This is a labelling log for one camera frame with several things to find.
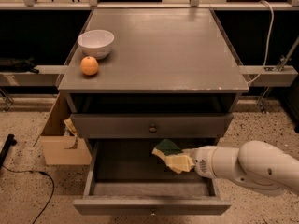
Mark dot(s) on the grey open lower drawer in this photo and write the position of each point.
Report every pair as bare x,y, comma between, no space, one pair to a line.
126,179

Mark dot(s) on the black object on shelf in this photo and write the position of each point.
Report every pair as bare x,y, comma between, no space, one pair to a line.
17,65

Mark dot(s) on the white ceramic bowl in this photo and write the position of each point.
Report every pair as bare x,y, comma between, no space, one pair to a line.
96,43

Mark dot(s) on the green and yellow sponge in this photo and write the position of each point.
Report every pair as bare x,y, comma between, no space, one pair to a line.
166,149

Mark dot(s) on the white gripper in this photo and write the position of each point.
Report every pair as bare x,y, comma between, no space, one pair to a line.
202,160

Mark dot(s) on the grey upper closed drawer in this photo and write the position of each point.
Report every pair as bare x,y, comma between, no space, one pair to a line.
126,126

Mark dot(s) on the black bar on floor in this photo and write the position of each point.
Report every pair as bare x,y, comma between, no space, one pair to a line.
11,141

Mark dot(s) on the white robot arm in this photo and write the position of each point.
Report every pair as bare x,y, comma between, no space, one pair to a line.
255,165

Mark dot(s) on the cardboard box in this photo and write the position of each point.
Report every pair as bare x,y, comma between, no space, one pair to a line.
60,146

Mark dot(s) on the orange fruit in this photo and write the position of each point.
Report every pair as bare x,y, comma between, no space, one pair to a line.
89,66

